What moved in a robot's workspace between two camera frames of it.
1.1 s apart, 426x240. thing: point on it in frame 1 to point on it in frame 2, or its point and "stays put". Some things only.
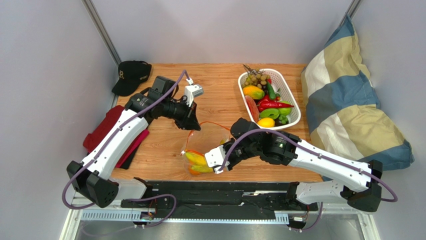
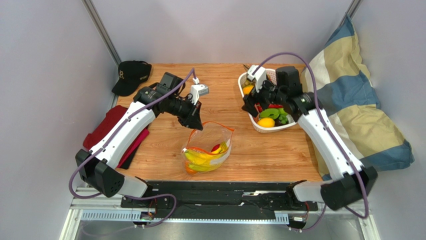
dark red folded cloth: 93,140 stays put
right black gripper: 231,156 to 254,101
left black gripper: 189,121 stays put
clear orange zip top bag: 206,137 stays put
